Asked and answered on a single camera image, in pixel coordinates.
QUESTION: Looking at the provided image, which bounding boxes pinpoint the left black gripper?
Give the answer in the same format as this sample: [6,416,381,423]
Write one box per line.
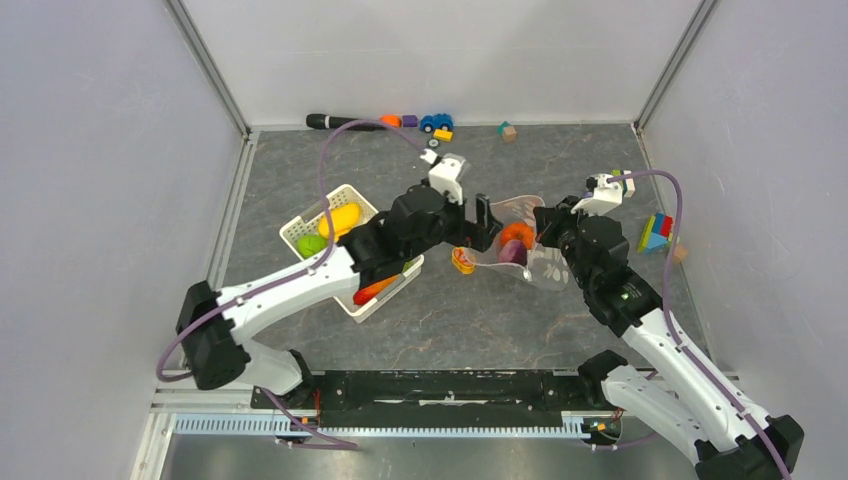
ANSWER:
[404,185,502,262]

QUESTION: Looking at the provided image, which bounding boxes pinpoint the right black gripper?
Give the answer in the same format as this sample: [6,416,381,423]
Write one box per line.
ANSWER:
[534,195,600,290]

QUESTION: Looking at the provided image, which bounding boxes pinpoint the orange toy pumpkin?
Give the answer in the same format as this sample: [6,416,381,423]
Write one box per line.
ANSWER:
[500,221,536,250]

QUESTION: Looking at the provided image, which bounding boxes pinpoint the purple toy onion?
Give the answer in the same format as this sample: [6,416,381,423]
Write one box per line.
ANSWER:
[498,239,528,267]

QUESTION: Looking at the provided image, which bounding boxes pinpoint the clear zip top bag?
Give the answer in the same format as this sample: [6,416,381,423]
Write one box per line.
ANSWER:
[461,195,570,291]

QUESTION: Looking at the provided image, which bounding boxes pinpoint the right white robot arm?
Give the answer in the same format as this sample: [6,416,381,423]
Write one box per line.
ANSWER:
[533,196,805,479]

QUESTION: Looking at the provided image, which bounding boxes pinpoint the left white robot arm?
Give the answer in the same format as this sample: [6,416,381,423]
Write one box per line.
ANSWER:
[176,185,503,408]

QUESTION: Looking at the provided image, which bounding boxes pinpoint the yellow butterfly toy block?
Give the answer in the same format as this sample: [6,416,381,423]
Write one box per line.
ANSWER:
[451,247,476,275]

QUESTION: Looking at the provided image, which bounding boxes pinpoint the multicolour brick stack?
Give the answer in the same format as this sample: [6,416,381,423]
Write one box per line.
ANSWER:
[637,212,674,253]

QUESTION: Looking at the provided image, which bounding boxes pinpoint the green white brick stack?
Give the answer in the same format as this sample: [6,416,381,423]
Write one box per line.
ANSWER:
[612,170,636,198]

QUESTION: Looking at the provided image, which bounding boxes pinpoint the small wooden cube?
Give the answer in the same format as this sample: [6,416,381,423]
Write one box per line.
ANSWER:
[671,245,689,265]

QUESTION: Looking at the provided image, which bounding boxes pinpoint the teal and wood cubes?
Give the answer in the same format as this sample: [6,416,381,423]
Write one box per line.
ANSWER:
[498,121,517,143]

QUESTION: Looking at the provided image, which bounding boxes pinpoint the yellow toy brick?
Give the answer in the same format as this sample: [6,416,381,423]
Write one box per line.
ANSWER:
[432,129,454,142]

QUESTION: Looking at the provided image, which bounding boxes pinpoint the blue toy car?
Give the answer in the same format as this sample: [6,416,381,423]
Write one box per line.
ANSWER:
[419,113,454,133]

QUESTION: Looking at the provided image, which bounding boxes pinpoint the red orange toy chili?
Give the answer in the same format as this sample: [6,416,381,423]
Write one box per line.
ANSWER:
[352,275,399,306]

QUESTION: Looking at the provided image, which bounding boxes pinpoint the orange toy piece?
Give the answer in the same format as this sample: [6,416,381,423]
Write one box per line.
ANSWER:
[380,115,403,128]

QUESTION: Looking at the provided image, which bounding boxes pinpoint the yellow toy mango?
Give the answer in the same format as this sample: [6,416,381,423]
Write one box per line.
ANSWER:
[317,202,362,242]

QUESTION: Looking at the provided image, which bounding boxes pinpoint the white perforated plastic basket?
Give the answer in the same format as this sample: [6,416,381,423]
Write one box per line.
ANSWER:
[279,184,424,324]

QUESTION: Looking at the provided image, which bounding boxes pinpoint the green toy pepper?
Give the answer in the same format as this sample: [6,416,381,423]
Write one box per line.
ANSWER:
[295,234,328,259]

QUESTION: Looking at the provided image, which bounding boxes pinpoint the black microphone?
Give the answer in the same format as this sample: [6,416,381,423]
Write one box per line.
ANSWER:
[305,113,385,132]

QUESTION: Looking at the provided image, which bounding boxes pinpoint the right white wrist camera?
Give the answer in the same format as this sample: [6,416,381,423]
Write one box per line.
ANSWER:
[570,174,628,216]

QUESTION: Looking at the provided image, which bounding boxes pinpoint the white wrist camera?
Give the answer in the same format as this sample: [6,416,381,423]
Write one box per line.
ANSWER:
[419,149,468,205]
[570,174,628,216]

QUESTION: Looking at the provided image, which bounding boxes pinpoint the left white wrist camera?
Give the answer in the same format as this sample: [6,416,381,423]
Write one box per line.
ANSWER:
[419,149,468,205]

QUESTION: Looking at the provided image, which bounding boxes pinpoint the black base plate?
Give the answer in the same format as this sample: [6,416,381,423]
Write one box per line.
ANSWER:
[283,370,615,427]

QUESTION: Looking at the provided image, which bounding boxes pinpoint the white cable duct rail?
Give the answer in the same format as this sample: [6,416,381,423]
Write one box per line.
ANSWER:
[174,412,590,440]

